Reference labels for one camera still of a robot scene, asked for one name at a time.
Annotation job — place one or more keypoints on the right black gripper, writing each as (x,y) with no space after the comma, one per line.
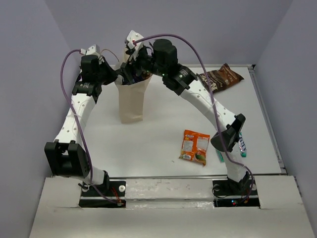
(126,69)

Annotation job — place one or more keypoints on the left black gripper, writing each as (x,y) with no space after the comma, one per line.
(112,73)

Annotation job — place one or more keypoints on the cream paper bag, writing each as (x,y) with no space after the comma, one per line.
(131,100)

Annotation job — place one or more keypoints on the brown Kettle chips bag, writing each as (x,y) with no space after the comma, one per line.
(220,80)

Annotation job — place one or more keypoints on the orange candy bag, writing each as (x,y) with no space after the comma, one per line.
(194,147)

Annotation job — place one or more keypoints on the blue purple candy bag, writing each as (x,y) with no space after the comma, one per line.
(138,78)

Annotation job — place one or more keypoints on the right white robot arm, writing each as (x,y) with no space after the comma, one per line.
(185,83)

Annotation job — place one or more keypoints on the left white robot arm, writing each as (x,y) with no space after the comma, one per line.
(68,154)

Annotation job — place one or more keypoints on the teal Fox's candy bag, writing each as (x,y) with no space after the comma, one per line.
(242,149)

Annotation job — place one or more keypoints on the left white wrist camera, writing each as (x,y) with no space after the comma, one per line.
(92,50)

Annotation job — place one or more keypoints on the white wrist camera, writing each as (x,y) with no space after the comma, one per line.
(131,47)
(92,50)

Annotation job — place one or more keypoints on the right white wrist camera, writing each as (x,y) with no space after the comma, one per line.
(131,47)

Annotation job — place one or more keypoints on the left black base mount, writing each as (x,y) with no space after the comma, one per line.
(113,197)

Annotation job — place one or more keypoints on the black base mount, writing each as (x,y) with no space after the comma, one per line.
(113,197)
(226,197)

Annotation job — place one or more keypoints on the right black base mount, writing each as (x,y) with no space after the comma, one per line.
(226,197)

